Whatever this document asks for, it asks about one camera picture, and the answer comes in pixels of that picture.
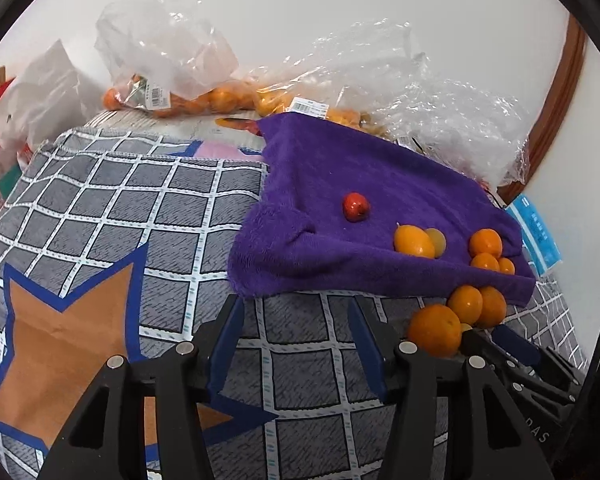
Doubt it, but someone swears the clear plastic bag of oranges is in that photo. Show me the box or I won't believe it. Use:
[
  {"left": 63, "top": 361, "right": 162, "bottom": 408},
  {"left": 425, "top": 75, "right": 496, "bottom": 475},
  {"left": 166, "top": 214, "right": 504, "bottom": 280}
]
[{"left": 95, "top": 0, "right": 258, "bottom": 120}]

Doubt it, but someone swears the large orange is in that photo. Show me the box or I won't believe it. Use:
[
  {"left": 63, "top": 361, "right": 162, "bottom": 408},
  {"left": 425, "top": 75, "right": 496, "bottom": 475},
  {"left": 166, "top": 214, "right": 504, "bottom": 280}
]
[{"left": 406, "top": 304, "right": 462, "bottom": 358}]

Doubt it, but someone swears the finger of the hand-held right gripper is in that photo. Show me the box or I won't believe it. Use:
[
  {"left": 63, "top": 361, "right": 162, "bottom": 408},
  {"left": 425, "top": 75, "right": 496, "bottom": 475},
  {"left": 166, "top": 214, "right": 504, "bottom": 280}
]
[
  {"left": 457, "top": 330, "right": 578, "bottom": 408},
  {"left": 492, "top": 325, "right": 588, "bottom": 386}
]

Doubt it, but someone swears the checked star blanket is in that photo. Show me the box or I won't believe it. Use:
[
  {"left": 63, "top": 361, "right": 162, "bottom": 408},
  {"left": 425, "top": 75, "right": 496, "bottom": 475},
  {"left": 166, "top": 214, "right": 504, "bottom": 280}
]
[{"left": 0, "top": 127, "right": 588, "bottom": 480}]

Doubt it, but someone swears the clear plastic bag of loquats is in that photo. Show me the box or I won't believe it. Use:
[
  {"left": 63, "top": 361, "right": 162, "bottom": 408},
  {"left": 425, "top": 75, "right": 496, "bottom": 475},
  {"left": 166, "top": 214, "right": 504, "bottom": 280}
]
[{"left": 245, "top": 17, "right": 431, "bottom": 136}]

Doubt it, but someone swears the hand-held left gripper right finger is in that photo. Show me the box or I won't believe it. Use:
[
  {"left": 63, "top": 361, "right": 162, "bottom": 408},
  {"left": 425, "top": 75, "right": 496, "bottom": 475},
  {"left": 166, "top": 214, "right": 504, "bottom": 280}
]
[{"left": 347, "top": 295, "right": 556, "bottom": 480}]

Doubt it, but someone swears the small red apple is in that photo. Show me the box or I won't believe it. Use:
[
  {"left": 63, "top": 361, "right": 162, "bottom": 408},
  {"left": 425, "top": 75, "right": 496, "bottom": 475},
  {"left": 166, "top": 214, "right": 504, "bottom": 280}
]
[{"left": 342, "top": 192, "right": 371, "bottom": 222}]

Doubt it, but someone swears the printed grey carton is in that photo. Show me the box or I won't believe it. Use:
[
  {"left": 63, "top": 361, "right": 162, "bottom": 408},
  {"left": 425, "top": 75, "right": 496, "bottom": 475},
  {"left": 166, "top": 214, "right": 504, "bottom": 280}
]
[{"left": 85, "top": 110, "right": 266, "bottom": 143}]

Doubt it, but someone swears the blue packet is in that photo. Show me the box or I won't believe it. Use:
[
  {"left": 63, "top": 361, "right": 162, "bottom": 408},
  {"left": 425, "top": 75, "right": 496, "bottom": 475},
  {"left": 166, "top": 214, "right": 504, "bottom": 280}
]
[{"left": 505, "top": 194, "right": 563, "bottom": 276}]

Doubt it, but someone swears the white plastic bag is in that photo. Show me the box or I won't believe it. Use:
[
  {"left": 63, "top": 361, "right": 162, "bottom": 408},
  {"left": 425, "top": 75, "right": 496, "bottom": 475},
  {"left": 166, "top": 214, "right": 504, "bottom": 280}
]
[{"left": 0, "top": 40, "right": 106, "bottom": 151}]

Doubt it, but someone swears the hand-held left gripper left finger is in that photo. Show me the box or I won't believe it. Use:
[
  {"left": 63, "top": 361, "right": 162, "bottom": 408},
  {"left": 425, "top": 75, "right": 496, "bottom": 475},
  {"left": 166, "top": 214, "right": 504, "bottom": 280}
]
[{"left": 37, "top": 295, "right": 246, "bottom": 480}]

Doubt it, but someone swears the purple towel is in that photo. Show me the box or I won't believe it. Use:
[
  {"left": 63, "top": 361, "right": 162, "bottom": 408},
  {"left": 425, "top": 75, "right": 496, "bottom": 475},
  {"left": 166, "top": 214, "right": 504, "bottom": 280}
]
[{"left": 227, "top": 112, "right": 537, "bottom": 308}]

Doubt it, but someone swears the brown wooden frame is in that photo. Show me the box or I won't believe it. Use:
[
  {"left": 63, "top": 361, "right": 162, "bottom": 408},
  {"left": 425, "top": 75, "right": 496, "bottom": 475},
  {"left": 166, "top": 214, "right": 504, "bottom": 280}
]
[{"left": 495, "top": 12, "right": 588, "bottom": 206}]

